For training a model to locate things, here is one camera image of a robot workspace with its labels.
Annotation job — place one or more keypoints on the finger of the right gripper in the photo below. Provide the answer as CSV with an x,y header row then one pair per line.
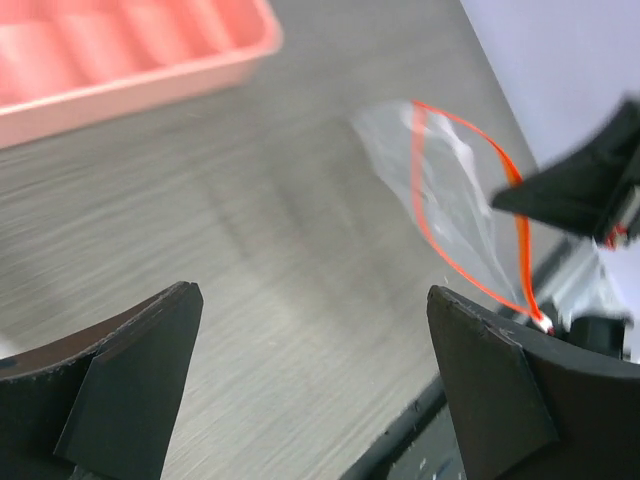
x,y
594,191

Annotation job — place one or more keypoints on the pink divided tray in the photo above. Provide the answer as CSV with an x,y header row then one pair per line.
x,y
68,64

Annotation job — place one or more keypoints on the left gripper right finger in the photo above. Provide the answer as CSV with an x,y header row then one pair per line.
x,y
526,405

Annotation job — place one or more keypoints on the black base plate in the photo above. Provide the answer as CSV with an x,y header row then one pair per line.
x,y
419,444

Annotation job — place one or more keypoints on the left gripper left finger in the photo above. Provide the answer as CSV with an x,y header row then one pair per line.
x,y
101,403

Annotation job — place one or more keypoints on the clear zip top bag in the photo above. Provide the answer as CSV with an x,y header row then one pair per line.
x,y
435,163

